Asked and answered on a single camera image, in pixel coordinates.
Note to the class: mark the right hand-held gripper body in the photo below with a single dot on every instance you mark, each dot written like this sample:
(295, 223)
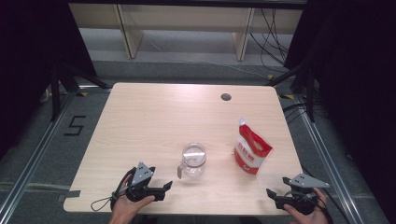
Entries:
(303, 199)

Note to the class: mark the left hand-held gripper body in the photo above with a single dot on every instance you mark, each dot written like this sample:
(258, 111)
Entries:
(141, 174)

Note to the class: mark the clear glass pitcher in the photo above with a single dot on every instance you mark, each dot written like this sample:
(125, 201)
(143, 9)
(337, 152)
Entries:
(193, 161)

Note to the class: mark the red and white sugar pouch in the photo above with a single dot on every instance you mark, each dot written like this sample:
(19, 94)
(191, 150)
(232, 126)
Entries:
(250, 152)

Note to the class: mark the person's right hand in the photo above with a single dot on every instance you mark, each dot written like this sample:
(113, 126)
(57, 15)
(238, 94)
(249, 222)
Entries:
(314, 217)

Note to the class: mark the person's left hand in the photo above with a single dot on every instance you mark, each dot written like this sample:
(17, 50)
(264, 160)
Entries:
(124, 207)

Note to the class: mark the yellow black tape piece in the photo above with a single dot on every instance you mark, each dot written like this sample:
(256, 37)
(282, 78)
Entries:
(287, 96)

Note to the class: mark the black metal stand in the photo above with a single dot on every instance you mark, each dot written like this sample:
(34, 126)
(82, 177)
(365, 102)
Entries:
(56, 93)
(310, 99)

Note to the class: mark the dark curtain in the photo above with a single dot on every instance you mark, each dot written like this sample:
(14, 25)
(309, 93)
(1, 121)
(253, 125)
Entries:
(25, 46)
(358, 62)

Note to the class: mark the light wooden shelf unit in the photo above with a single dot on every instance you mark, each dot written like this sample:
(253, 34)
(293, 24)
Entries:
(186, 17)

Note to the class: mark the aluminium floor rail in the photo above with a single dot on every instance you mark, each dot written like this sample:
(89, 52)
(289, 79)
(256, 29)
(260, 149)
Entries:
(320, 146)
(39, 150)

